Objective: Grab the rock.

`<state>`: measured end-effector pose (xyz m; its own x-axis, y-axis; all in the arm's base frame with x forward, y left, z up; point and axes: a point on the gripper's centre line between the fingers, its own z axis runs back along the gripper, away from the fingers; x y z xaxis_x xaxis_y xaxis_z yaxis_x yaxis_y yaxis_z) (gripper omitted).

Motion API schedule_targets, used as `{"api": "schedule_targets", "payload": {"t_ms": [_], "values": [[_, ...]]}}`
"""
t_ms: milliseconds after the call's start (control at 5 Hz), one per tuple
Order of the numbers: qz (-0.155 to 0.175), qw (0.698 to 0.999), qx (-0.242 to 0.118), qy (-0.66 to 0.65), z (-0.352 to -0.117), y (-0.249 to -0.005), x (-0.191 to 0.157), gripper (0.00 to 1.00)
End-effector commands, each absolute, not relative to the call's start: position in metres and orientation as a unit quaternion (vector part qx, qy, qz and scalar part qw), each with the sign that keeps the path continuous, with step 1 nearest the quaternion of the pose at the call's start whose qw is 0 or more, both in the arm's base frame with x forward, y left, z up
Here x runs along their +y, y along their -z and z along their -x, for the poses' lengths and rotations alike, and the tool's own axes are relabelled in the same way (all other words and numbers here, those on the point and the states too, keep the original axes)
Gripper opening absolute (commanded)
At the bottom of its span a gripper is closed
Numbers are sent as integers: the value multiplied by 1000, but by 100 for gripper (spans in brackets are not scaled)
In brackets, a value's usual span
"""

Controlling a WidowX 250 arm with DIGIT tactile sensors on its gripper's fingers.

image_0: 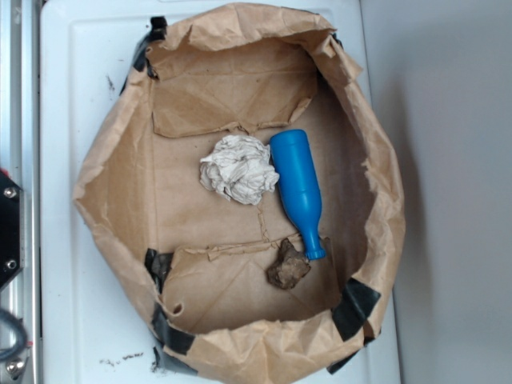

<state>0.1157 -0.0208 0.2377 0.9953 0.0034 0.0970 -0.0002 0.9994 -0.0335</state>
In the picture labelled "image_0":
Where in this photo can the brown rock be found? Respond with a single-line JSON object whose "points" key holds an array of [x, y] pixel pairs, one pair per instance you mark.
{"points": [[289, 268]]}

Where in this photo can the crumpled white paper ball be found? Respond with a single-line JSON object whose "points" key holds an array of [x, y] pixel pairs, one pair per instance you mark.
{"points": [[238, 168]]}

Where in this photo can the blue plastic bottle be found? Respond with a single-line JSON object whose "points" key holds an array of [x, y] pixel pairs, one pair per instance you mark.
{"points": [[298, 187]]}

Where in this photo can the brown paper bag tray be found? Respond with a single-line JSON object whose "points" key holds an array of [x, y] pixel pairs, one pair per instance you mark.
{"points": [[193, 264]]}

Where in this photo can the white plastic tray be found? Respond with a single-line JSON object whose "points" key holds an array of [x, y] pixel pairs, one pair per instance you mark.
{"points": [[90, 331]]}

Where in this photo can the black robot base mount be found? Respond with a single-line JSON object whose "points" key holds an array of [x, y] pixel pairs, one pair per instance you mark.
{"points": [[9, 224]]}

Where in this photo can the aluminium frame rail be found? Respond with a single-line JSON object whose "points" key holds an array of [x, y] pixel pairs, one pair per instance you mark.
{"points": [[21, 294]]}

